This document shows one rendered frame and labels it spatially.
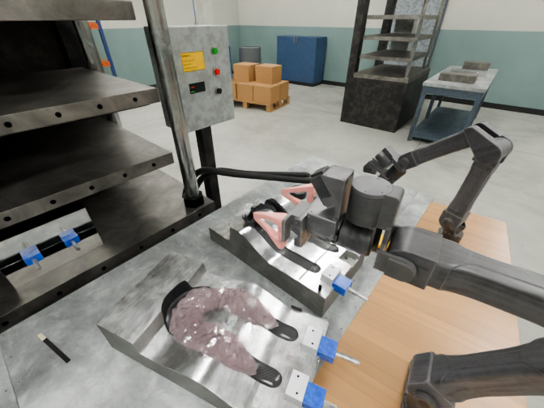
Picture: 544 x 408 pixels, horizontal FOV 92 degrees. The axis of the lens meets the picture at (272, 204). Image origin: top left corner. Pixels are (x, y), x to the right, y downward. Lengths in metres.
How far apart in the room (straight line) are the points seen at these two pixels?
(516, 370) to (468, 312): 0.45
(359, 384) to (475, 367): 0.28
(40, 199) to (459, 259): 1.08
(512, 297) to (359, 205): 0.21
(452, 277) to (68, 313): 0.95
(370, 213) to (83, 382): 0.75
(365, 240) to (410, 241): 0.06
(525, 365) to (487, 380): 0.06
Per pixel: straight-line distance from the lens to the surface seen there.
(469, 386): 0.62
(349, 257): 0.91
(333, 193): 0.41
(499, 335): 1.00
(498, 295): 0.46
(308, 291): 0.78
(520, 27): 7.04
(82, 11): 1.07
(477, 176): 1.02
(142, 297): 0.79
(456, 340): 0.93
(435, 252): 0.44
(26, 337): 1.03
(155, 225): 1.21
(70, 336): 0.96
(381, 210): 0.41
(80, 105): 1.04
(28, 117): 1.02
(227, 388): 0.67
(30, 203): 1.09
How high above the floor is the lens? 1.50
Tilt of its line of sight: 35 degrees down
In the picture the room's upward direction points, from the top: straight up
